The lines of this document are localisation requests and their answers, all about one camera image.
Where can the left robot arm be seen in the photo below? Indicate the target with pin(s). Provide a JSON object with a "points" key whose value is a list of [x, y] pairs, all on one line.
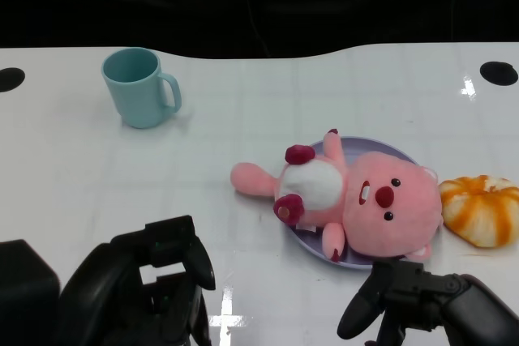
{"points": [[24, 293]]}

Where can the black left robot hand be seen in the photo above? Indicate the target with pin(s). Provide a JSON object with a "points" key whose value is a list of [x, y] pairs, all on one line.
{"points": [[113, 301]]}

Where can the orange and white bun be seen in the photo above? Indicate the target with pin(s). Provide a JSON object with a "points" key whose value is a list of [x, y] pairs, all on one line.
{"points": [[482, 212]]}

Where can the teal plastic mug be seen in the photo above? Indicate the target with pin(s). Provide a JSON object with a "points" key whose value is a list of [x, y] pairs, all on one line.
{"points": [[135, 95]]}

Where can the lavender plastic plate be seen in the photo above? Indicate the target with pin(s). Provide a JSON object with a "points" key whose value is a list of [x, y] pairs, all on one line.
{"points": [[308, 240]]}

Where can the pink plush beaver doll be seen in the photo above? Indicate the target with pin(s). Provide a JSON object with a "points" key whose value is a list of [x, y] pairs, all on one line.
{"points": [[397, 216]]}

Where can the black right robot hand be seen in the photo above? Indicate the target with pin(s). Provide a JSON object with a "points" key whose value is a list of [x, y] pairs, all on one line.
{"points": [[466, 313]]}

